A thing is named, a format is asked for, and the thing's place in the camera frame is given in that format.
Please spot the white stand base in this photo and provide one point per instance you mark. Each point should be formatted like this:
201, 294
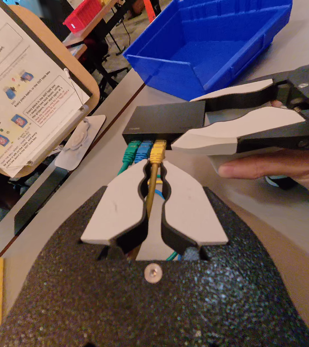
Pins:
76, 141

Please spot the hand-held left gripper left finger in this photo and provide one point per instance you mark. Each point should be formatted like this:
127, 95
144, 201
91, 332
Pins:
116, 208

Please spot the person's right hand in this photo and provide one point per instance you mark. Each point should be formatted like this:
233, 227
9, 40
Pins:
279, 168

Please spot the large blue plastic bin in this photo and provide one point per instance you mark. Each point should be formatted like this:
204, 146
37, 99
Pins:
211, 48

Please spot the black network switch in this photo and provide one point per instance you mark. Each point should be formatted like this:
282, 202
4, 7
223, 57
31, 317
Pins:
165, 119

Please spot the red plastic basket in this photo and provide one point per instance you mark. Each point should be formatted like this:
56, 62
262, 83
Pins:
82, 16

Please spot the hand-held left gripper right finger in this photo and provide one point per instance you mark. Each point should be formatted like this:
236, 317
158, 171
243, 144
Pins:
192, 211

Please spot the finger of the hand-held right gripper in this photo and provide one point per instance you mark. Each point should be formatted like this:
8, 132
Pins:
238, 89
225, 135

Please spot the printed instruction sheet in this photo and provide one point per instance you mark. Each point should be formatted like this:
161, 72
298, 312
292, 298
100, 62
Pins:
13, 81

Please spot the wooden display board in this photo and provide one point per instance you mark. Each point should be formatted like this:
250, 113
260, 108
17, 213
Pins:
88, 73

